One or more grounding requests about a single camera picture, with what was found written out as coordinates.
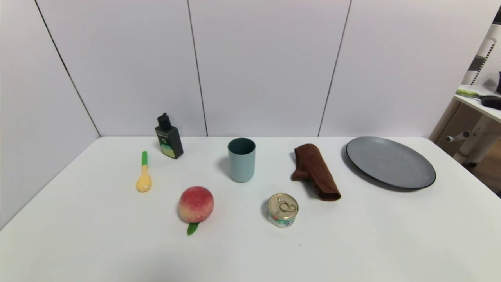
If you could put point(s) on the white desk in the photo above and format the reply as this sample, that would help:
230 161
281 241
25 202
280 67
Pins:
471 103

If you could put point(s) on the red-yellow peach with leaf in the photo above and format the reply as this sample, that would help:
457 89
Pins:
195 203

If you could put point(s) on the brown cloth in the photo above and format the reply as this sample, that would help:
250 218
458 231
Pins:
313 168

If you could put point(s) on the pale blue-green cup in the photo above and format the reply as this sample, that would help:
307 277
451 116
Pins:
241 168

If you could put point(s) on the black bottle with green label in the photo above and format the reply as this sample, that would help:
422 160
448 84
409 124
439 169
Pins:
169 141

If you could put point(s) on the small tin can with pull-tab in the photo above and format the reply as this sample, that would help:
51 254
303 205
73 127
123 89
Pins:
282 211

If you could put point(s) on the black object on desk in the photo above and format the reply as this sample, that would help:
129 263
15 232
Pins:
492 102

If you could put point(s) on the gray round plate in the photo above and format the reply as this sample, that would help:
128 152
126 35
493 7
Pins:
391 162

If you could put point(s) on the green tool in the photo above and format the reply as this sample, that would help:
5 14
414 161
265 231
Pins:
467 93

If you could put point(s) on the white perforated panel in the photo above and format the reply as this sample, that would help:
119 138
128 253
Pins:
491 58

